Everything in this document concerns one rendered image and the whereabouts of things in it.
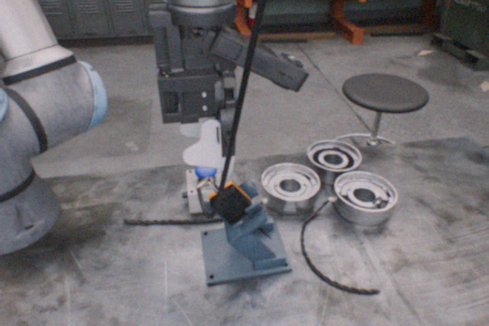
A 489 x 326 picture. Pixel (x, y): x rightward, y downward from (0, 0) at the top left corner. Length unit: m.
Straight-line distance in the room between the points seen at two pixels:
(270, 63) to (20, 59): 0.42
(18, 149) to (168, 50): 0.32
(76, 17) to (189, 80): 3.61
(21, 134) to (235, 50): 0.37
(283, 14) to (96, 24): 2.01
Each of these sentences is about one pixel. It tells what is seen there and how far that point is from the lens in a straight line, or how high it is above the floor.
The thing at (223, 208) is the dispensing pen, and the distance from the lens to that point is 0.52.
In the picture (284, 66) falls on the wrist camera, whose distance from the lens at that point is 0.41.
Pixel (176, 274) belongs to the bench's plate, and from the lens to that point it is 0.60.
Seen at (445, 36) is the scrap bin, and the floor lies 0.12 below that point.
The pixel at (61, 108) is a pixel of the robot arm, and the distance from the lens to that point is 0.67.
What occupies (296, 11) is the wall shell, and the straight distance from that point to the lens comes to 4.57.
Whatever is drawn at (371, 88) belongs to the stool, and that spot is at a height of 0.62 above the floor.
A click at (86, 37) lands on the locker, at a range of 4.02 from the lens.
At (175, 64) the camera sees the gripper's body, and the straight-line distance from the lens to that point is 0.40.
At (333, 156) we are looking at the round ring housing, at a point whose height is 0.82.
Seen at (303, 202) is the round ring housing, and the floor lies 0.83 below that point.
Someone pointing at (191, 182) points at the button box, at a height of 0.85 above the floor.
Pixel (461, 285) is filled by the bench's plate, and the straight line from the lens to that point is 0.66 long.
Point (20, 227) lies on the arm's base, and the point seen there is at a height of 0.83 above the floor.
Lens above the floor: 1.27
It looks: 34 degrees down
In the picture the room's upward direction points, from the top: straight up
